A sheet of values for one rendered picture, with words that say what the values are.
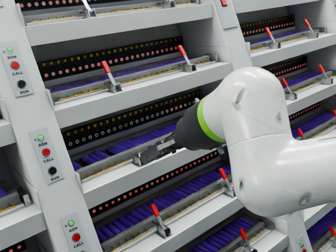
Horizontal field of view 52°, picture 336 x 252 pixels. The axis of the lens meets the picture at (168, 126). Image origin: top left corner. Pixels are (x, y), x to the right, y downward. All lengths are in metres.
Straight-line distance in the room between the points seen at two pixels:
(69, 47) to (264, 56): 0.67
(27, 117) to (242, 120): 0.49
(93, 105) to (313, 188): 0.56
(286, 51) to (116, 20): 0.70
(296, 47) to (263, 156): 0.99
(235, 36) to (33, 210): 0.82
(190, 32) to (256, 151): 0.84
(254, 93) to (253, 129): 0.05
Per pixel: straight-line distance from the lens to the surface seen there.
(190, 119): 0.63
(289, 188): 0.50
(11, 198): 0.87
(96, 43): 1.15
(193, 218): 1.02
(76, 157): 0.99
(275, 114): 0.53
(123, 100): 0.91
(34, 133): 0.81
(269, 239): 1.25
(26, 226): 0.82
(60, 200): 0.82
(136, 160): 0.92
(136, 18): 1.01
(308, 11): 1.81
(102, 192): 0.86
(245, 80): 0.53
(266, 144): 0.51
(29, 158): 0.81
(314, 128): 1.58
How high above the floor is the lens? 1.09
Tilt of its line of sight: 2 degrees down
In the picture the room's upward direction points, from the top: 19 degrees counter-clockwise
